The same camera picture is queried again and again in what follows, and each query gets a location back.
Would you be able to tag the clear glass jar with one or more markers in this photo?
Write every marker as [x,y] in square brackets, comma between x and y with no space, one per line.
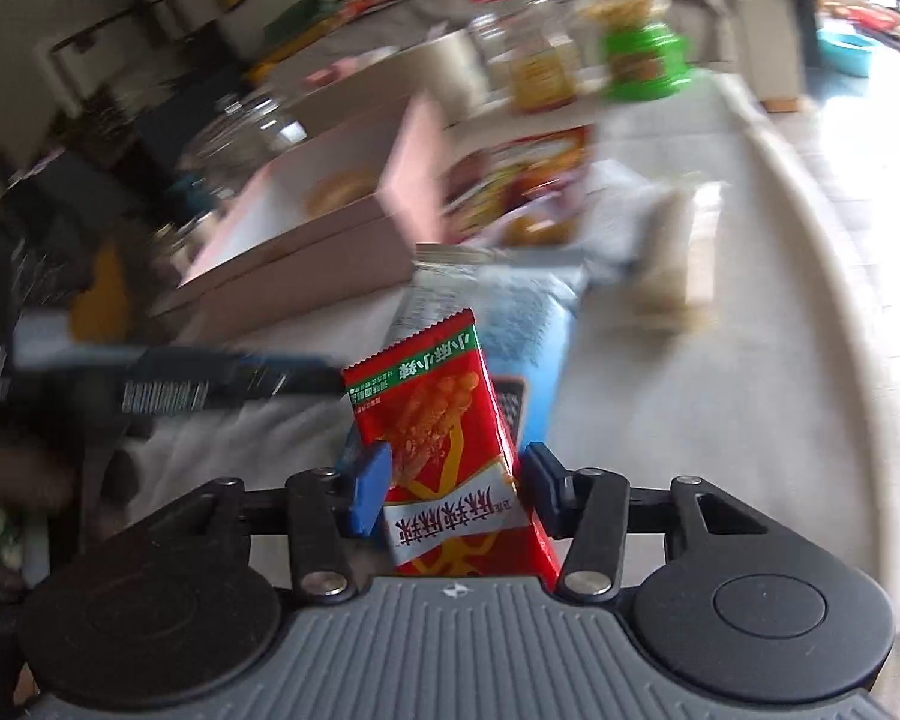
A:
[247,135]

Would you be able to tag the red snack packet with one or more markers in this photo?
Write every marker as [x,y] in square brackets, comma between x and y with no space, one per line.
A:
[435,420]

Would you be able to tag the clear oat snack packet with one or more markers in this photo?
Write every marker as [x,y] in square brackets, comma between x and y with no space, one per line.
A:
[679,255]

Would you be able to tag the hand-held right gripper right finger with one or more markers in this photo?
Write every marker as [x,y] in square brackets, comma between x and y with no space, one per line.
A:
[541,487]

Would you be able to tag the green label plastic jar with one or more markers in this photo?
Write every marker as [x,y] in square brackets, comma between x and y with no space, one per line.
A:
[637,52]

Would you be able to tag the pink cardboard box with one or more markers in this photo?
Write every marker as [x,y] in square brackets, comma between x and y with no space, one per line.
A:
[292,270]

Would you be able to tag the red lid plastic jar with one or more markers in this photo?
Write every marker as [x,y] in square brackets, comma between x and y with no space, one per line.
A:
[529,37]

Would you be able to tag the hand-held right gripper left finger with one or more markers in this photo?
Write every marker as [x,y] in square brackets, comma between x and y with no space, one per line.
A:
[367,487]

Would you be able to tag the blue white snack bag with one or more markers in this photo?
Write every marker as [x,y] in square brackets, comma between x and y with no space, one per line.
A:
[525,322]

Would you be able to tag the yellow cloth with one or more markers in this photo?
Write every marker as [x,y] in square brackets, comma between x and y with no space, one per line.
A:
[101,292]

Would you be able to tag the grey sofa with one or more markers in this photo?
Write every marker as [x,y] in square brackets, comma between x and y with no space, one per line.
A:
[757,0]

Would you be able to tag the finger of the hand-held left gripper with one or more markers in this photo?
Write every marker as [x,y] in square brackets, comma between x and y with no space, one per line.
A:
[232,382]

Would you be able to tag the blue basin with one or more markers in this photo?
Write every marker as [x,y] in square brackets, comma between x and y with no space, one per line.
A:
[849,52]

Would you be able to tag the red orange snack box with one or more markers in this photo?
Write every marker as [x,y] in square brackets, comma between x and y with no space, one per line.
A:
[510,180]

